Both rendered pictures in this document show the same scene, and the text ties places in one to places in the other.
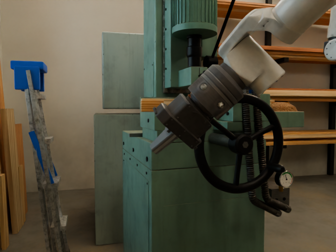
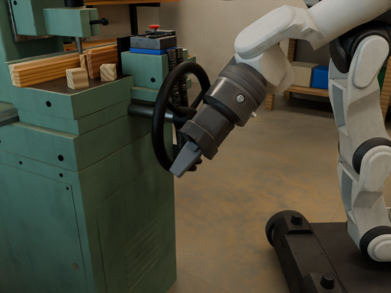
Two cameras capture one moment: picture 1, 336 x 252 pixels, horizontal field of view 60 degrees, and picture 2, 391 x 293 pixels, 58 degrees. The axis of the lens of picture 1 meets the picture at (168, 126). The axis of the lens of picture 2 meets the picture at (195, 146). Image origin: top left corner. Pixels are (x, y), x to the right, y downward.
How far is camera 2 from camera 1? 0.47 m
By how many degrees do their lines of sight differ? 47
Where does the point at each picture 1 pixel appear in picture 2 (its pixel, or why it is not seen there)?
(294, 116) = not seen: hidden behind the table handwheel
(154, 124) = (73, 112)
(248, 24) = (290, 31)
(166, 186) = (95, 183)
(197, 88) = (233, 101)
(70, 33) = not seen: outside the picture
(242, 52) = (271, 56)
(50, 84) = not seen: outside the picture
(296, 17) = (337, 32)
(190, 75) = (80, 23)
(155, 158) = (80, 156)
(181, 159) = (105, 145)
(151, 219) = (85, 227)
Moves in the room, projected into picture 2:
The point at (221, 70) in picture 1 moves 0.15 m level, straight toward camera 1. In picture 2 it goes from (256, 78) to (333, 99)
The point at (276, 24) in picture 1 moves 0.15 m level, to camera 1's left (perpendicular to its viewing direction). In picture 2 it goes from (317, 35) to (262, 44)
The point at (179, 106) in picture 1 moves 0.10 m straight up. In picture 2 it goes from (217, 124) to (219, 61)
